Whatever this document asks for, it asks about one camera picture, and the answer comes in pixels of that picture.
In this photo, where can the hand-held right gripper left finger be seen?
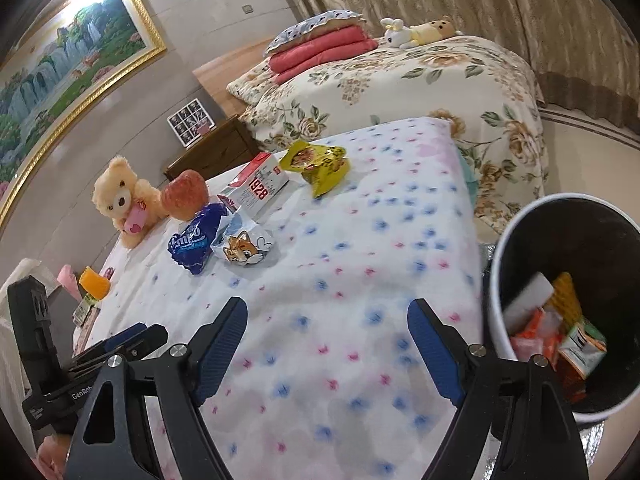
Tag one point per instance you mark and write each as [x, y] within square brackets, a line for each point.
[220, 350]

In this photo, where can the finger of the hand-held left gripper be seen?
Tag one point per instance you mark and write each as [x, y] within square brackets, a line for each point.
[125, 334]
[147, 337]

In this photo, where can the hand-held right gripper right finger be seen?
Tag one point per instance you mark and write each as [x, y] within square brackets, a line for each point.
[435, 355]

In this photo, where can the orange snack wrapper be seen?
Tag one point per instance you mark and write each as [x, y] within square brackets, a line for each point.
[532, 332]

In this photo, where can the white foam net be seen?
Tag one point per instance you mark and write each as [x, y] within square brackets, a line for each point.
[527, 300]

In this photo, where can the large yellow foam net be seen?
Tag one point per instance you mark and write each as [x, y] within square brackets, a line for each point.
[567, 300]

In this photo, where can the green juice carton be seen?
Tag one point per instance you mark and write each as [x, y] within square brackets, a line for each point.
[582, 350]

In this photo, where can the black white-rimmed trash bin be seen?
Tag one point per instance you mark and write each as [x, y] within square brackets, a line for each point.
[575, 240]

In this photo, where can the person's left hand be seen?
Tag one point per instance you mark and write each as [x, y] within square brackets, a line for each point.
[52, 457]

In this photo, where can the green packet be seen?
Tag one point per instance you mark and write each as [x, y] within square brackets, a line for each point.
[85, 310]

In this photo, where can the orange juice cup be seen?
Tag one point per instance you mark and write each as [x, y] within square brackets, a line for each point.
[95, 284]

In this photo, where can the plain pink cloth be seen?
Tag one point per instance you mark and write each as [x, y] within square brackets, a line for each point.
[67, 280]

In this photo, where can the fox print packet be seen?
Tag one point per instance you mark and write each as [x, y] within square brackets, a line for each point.
[245, 250]

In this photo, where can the blue cookie packet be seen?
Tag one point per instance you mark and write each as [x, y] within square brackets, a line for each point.
[197, 240]

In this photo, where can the white flower-dotted bed sheet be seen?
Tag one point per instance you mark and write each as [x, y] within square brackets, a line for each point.
[325, 260]

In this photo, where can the cream teddy bear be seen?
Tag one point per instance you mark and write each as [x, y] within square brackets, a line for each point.
[117, 195]

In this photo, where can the red apple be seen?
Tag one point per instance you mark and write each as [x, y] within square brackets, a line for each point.
[182, 195]

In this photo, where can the red white carton box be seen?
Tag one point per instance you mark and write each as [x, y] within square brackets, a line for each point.
[260, 187]

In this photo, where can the silver foil sheet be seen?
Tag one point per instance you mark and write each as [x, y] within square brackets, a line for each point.
[596, 447]

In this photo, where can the wooden nightstand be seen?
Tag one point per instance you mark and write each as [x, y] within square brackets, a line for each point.
[220, 145]

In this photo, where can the yellow snack bag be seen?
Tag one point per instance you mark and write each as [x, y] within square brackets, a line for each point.
[320, 167]

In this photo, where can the gold-framed landscape painting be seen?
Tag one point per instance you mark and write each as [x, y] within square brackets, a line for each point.
[60, 75]

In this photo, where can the bed with floral cover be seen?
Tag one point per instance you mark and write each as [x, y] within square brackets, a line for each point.
[400, 90]

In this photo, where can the floral pillow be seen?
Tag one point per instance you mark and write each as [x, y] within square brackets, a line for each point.
[250, 82]

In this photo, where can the wooden headboard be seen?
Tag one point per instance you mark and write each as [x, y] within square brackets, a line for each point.
[220, 72]

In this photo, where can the folded red blanket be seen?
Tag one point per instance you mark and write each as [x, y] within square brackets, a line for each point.
[315, 50]

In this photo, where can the yellow bear plush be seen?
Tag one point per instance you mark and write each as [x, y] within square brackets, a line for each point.
[434, 31]

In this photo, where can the blue flowered white pillow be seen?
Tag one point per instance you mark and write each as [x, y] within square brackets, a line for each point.
[320, 22]

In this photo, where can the beige patterned curtain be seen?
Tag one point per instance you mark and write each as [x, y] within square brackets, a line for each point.
[500, 10]

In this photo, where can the photo collage frame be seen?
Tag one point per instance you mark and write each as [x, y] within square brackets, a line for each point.
[189, 122]

